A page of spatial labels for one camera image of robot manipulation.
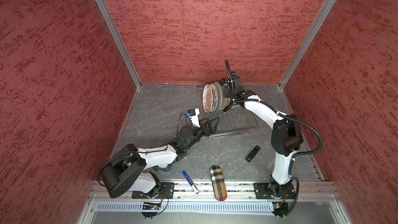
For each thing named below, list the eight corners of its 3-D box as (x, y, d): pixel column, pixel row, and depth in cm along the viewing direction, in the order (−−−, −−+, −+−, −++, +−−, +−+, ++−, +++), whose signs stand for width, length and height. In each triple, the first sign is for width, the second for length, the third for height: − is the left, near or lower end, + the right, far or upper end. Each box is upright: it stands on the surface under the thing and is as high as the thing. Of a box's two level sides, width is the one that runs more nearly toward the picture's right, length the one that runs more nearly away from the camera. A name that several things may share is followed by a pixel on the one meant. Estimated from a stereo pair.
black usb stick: (244, 159, 86) (246, 157, 84) (254, 146, 91) (256, 144, 89) (249, 163, 85) (251, 161, 82) (259, 150, 90) (261, 147, 87)
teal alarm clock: (156, 172, 81) (153, 170, 78) (156, 167, 83) (154, 164, 79) (172, 170, 82) (170, 168, 78) (172, 165, 84) (170, 162, 80)
